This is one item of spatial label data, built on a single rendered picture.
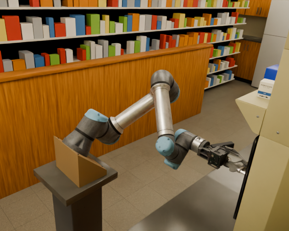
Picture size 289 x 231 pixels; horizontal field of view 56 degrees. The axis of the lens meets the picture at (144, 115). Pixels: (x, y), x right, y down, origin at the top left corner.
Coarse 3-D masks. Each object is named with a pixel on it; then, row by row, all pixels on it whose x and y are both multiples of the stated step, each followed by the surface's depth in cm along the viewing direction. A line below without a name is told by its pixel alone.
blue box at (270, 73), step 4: (276, 64) 111; (268, 68) 105; (272, 68) 104; (276, 68) 104; (268, 72) 105; (272, 72) 104; (276, 72) 103; (264, 76) 107; (268, 76) 105; (272, 76) 104
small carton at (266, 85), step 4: (264, 80) 99; (268, 80) 100; (272, 80) 100; (260, 84) 99; (264, 84) 98; (268, 84) 97; (272, 84) 96; (260, 88) 99; (264, 88) 98; (268, 88) 97; (260, 92) 100; (264, 92) 99; (268, 92) 98; (260, 96) 100; (264, 96) 99; (268, 96) 98
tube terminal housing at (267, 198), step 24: (288, 72) 82; (288, 96) 84; (264, 120) 92; (288, 120) 86; (264, 144) 94; (288, 144) 88; (264, 168) 96; (288, 168) 91; (264, 192) 99; (288, 192) 95; (240, 216) 109; (264, 216) 101; (288, 216) 100
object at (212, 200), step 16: (208, 176) 148; (224, 176) 149; (240, 176) 149; (192, 192) 135; (208, 192) 136; (224, 192) 137; (160, 208) 124; (176, 208) 125; (192, 208) 125; (208, 208) 126; (224, 208) 127; (144, 224) 115; (160, 224) 116; (176, 224) 116; (192, 224) 117; (208, 224) 117; (224, 224) 118
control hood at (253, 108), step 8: (248, 96) 100; (256, 96) 101; (240, 104) 96; (248, 104) 94; (256, 104) 93; (264, 104) 94; (248, 112) 95; (256, 112) 93; (264, 112) 91; (248, 120) 96; (256, 120) 94; (256, 128) 94
